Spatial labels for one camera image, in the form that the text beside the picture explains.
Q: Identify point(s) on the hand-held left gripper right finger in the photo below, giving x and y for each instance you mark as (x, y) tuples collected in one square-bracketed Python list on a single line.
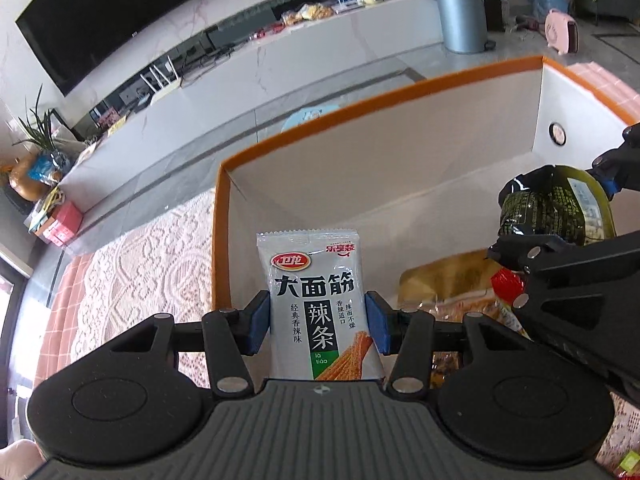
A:
[(377, 322)]

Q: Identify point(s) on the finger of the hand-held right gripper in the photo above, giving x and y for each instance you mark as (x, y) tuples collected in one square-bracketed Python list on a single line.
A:
[(625, 165), (530, 255)]

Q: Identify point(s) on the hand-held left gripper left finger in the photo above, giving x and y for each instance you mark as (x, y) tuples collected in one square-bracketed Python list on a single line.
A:
[(257, 322)]

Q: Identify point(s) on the dark green snack packet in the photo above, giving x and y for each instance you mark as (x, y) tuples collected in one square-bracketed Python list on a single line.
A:
[(550, 205)]

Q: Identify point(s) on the white spicy strip packet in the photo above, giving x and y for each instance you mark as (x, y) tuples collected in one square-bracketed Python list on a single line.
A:
[(315, 300)]

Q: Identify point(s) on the red fries snack packet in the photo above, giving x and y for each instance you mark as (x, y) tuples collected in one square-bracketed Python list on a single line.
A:
[(450, 280)]

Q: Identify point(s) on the orange cardboard box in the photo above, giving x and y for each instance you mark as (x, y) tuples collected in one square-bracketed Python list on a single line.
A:
[(400, 160)]

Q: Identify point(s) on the white lace tablecloth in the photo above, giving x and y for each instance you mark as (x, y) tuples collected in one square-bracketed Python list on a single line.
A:
[(150, 260)]

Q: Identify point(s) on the pink space heater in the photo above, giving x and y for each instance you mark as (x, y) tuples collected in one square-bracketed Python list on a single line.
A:
[(562, 32)]

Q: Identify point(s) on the light green snack packet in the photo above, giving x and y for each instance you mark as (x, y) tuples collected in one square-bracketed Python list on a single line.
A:
[(630, 467)]

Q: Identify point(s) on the pink checkered blanket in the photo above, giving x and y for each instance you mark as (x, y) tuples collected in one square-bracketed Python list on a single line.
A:
[(65, 310)]

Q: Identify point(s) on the light blue round stool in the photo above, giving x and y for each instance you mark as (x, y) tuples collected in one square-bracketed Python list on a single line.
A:
[(310, 117)]

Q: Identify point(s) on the pink box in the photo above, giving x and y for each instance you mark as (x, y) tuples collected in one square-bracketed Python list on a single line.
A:
[(62, 225)]

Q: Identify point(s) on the grey blue trash can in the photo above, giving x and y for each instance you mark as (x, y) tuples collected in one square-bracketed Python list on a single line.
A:
[(460, 15)]

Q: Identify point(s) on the yellow green paper items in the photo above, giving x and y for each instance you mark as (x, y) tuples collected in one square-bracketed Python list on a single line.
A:
[(45, 207)]

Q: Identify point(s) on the pink card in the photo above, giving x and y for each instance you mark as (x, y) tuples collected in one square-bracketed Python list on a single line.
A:
[(111, 117)]

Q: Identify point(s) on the white router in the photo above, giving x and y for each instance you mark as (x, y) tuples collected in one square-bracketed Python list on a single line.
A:
[(162, 82)]

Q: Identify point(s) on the blue plastic bag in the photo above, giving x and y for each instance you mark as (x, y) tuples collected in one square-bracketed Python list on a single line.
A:
[(42, 167)]

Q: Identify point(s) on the white television cabinet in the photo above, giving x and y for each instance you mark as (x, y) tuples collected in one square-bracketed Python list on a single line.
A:
[(300, 60)]

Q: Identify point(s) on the golden gourd ornament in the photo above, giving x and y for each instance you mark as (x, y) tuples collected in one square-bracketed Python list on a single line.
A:
[(25, 185)]

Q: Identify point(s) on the person's left leg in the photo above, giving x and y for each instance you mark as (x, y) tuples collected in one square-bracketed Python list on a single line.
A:
[(17, 462)]

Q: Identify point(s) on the green leafy plant in vase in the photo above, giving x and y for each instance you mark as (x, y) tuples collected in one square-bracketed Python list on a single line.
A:
[(42, 130)]

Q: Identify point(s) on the snack bags on cabinet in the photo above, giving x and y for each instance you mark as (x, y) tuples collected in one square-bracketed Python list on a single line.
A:
[(310, 12)]

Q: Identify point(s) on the black flat television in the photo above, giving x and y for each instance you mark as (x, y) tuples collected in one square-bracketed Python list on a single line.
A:
[(115, 15)]

